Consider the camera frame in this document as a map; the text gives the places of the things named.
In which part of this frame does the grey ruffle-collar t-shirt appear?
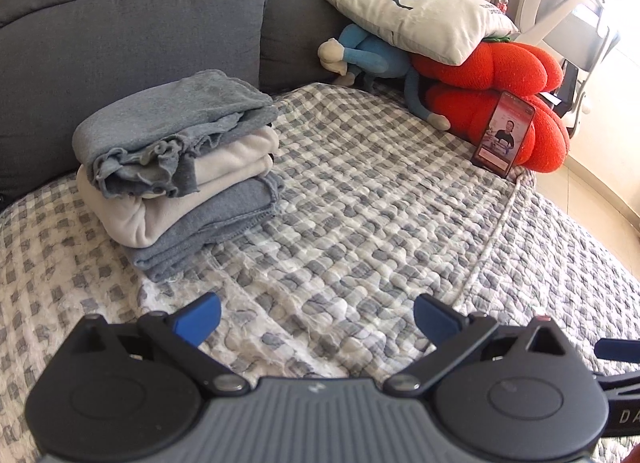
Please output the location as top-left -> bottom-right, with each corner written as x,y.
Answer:
73,69 -> 278,199

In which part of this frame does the cream folded garment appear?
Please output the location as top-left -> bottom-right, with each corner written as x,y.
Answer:
75,125 -> 281,249

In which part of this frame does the blue-grey folded garment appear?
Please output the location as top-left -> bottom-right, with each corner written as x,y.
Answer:
125,173 -> 283,282

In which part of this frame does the checked grey bed quilt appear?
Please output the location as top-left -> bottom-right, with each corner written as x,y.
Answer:
1,84 -> 639,462

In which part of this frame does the black smartphone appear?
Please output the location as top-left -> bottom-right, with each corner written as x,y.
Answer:
471,92 -> 535,178

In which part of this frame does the red flower plush cushion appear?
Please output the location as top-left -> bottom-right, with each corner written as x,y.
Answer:
411,42 -> 570,173

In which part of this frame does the white mesh office chair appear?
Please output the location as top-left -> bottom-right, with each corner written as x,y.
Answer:
516,0 -> 620,136

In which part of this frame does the blue monkey plush toy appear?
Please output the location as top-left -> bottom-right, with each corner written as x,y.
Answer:
318,23 -> 450,132

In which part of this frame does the white printed pillow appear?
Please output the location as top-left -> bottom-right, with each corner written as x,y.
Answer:
325,0 -> 518,66

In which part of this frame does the grey upholstered headboard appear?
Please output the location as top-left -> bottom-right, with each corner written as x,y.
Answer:
1,0 -> 347,205

